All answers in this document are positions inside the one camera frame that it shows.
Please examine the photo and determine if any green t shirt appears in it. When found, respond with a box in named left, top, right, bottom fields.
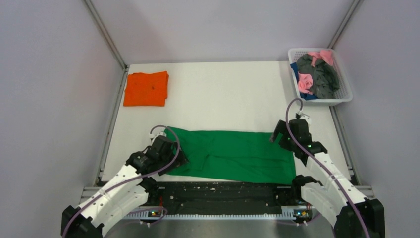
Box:
left=164, top=127, right=297, bottom=185

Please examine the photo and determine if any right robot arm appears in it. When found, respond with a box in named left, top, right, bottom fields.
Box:
left=270, top=119, right=386, bottom=238

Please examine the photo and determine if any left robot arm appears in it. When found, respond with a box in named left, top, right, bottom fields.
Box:
left=60, top=135, right=186, bottom=238

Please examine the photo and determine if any blue t shirt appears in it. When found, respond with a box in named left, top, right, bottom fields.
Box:
left=290, top=62, right=318, bottom=100

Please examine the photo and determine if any pink t shirt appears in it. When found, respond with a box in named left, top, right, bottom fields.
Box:
left=297, top=49, right=334, bottom=95

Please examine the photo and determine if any dark grey t shirt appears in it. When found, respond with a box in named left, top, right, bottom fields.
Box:
left=296, top=53, right=340, bottom=99

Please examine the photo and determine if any white plastic laundry basket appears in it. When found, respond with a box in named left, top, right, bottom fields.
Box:
left=288, top=48, right=353, bottom=106

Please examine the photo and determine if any folded orange t shirt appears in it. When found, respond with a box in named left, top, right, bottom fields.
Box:
left=123, top=71, right=169, bottom=107

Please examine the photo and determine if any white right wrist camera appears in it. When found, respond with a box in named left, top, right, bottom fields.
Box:
left=295, top=113, right=312, bottom=124

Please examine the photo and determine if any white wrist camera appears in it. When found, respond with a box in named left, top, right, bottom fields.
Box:
left=149, top=131, right=167, bottom=140
left=295, top=113, right=312, bottom=124

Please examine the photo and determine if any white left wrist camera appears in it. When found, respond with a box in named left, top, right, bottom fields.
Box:
left=149, top=131, right=167, bottom=140

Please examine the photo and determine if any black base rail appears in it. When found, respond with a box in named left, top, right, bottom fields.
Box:
left=143, top=181, right=315, bottom=220

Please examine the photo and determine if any white slotted cable duct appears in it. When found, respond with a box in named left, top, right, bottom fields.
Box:
left=122, top=209, right=297, bottom=220

